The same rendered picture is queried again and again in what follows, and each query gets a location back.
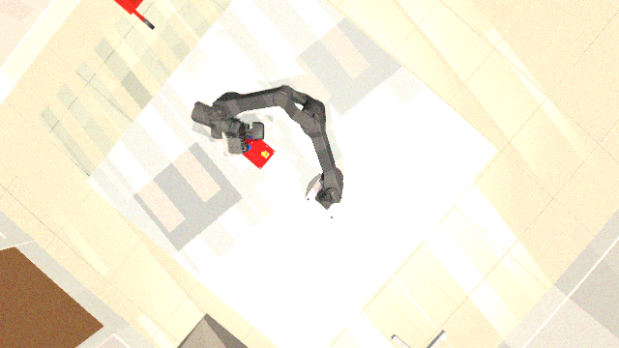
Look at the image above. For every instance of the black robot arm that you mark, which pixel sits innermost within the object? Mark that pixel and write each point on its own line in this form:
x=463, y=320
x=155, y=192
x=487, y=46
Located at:
x=312, y=120

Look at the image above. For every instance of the red circuit board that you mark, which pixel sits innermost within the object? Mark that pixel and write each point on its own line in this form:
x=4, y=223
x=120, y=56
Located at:
x=259, y=152

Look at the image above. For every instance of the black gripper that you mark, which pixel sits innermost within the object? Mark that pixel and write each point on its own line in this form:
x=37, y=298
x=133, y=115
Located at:
x=256, y=131

